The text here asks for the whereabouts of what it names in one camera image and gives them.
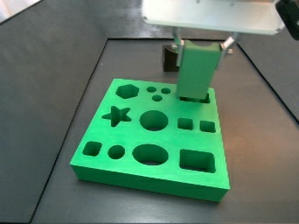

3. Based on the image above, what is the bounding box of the green shape sorter board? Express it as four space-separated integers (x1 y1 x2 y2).
70 79 230 202

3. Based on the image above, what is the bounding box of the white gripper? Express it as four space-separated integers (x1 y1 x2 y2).
142 0 286 66

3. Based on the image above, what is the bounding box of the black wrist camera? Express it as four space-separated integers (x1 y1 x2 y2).
275 0 299 40

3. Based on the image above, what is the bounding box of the green arch block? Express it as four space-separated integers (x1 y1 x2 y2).
177 40 221 100

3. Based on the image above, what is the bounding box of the black curved fixture block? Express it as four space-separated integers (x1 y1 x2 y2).
163 45 179 72

